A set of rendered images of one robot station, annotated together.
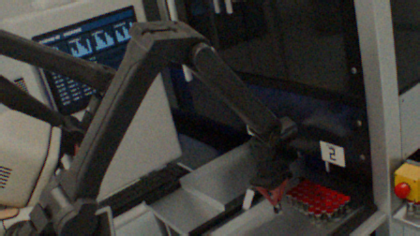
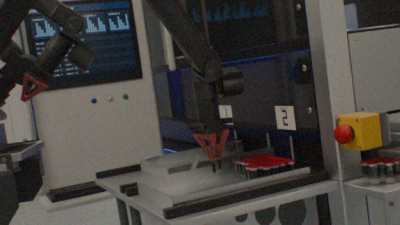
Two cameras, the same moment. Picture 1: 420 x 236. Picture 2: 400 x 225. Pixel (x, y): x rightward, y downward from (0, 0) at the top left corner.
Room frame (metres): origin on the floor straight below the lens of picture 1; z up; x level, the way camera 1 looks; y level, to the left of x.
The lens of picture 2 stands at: (-0.26, -0.28, 1.17)
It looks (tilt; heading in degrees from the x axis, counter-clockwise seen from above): 5 degrees down; 15
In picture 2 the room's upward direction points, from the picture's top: 8 degrees counter-clockwise
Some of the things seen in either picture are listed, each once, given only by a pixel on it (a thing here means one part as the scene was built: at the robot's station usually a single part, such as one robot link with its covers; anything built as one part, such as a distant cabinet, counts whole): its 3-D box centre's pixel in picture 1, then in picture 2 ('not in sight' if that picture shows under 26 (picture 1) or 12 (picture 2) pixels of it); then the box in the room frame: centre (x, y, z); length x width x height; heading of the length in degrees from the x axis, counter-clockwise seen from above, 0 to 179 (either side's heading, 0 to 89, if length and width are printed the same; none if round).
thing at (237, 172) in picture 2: (309, 207); (251, 170); (1.03, -0.06, 0.90); 0.18 x 0.02 x 0.05; 37
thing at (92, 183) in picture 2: (142, 189); (106, 183); (1.46, 0.54, 0.82); 0.40 x 0.14 x 0.02; 128
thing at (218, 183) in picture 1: (241, 171); (205, 159); (1.31, 0.13, 0.90); 0.34 x 0.26 x 0.04; 128
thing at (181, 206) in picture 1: (260, 205); (209, 179); (1.14, 0.08, 0.87); 0.70 x 0.48 x 0.02; 38
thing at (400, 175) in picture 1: (412, 181); (362, 130); (0.92, -0.32, 0.99); 0.08 x 0.07 x 0.07; 128
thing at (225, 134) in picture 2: (272, 189); (212, 142); (1.03, 0.03, 0.99); 0.07 x 0.07 x 0.09; 52
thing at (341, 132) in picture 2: (403, 189); (345, 134); (0.89, -0.29, 0.99); 0.04 x 0.04 x 0.04; 38
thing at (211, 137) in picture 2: (273, 188); (213, 141); (1.03, 0.03, 0.99); 0.07 x 0.07 x 0.09; 52
